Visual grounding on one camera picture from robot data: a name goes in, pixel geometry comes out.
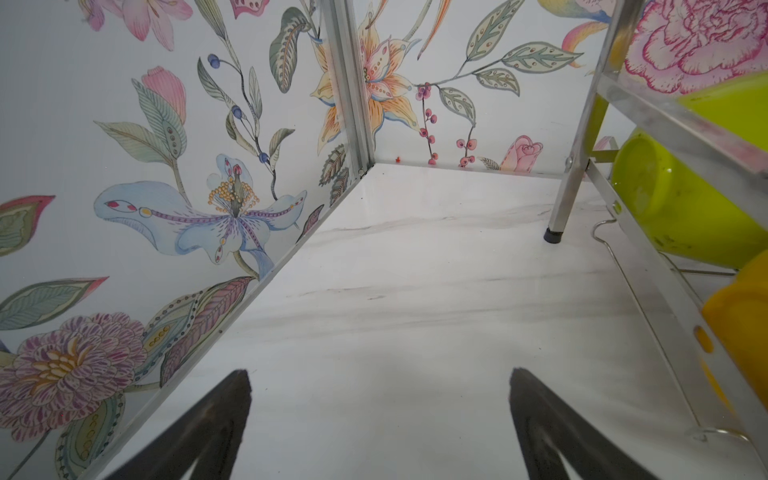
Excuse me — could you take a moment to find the lime green bowl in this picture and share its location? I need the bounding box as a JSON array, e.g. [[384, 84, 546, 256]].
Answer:
[[611, 71, 767, 270]]

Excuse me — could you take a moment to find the yellow bowl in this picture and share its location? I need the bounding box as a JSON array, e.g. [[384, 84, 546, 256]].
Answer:
[[703, 252, 767, 404]]

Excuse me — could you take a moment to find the steel wire dish rack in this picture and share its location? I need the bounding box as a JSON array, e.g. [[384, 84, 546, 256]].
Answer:
[[544, 1, 767, 459]]

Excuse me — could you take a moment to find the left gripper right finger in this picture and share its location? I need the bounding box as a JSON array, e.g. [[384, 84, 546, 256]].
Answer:
[[509, 368, 655, 479]]

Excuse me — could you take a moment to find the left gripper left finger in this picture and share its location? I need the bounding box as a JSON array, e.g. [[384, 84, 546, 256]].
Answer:
[[109, 369, 252, 480]]

